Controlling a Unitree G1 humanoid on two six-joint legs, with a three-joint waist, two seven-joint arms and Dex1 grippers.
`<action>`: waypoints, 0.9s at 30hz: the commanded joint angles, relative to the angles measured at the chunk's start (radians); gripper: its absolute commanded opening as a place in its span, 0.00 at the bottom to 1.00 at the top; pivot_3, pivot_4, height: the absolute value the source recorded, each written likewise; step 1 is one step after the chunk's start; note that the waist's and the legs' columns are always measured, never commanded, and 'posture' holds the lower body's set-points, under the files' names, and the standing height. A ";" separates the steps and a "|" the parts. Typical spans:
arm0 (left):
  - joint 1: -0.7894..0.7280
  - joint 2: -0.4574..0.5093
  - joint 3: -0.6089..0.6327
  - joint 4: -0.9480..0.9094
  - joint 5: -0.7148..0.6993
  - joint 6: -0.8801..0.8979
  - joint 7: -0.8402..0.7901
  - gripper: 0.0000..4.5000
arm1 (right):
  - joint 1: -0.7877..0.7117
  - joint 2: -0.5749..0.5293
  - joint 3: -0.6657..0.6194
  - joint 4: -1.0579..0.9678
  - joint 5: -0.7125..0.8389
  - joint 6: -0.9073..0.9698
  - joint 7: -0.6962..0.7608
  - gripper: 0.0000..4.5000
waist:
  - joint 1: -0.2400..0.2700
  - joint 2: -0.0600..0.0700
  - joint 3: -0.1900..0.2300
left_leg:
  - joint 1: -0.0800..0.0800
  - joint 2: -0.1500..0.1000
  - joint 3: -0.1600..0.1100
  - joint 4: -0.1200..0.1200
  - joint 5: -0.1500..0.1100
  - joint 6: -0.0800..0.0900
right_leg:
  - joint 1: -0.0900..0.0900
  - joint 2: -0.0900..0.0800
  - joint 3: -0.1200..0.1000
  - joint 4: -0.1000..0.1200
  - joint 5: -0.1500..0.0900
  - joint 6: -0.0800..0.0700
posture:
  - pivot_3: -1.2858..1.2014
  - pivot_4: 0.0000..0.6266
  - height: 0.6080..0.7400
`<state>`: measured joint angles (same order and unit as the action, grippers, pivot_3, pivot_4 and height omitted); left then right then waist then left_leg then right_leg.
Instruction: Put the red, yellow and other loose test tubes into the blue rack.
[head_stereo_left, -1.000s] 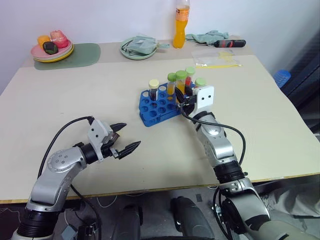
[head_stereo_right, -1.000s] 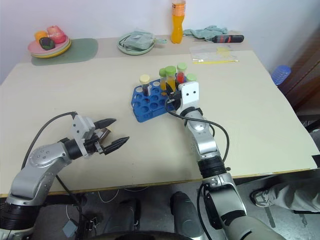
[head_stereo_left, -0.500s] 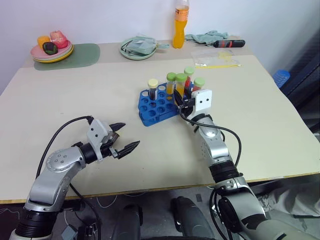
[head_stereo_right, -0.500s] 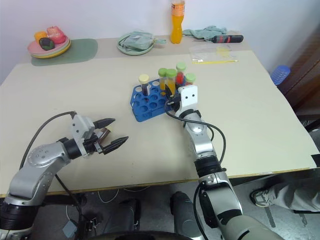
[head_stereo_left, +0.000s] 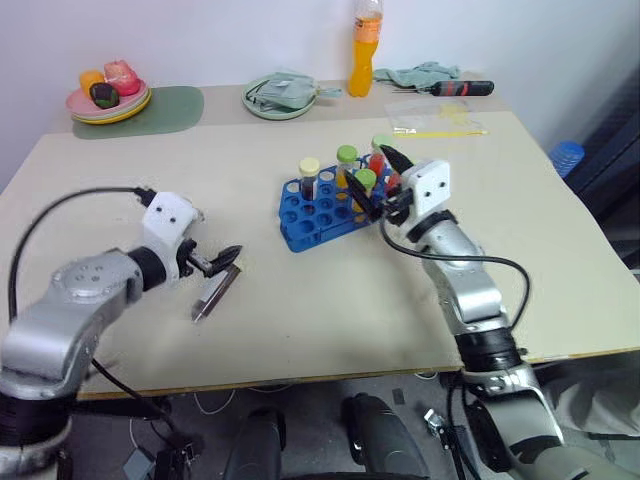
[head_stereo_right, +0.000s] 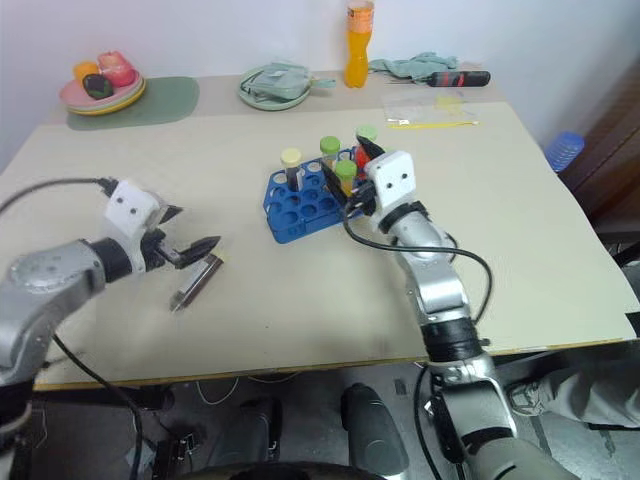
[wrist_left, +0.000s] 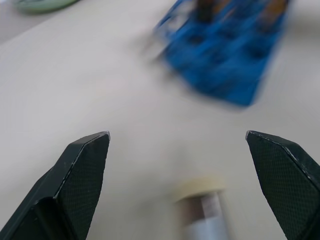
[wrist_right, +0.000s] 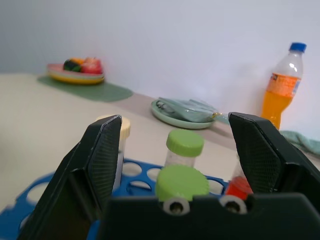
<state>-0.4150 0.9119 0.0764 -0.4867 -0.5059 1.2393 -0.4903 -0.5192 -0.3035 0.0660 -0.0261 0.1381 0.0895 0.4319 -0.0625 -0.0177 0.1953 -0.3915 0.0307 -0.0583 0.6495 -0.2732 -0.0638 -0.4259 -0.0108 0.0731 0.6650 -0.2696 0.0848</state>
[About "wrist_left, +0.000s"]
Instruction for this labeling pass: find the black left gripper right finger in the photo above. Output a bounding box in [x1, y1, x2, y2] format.
[245, 130, 320, 240]

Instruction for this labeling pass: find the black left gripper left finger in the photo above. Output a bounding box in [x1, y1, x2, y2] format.
[0, 130, 111, 240]

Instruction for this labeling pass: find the test tube with cream cap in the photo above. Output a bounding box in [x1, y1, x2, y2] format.
[172, 175, 230, 240]

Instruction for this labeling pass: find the blue test tube rack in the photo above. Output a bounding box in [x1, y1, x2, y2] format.
[143, 0, 292, 107]

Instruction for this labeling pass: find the orange test tube in rack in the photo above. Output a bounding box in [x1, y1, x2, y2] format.
[257, 0, 288, 32]

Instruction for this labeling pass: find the dark test tube in rack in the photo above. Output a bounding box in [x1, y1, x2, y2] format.
[194, 0, 213, 22]

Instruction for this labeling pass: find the green plate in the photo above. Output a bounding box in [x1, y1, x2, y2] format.
[13, 0, 78, 15]

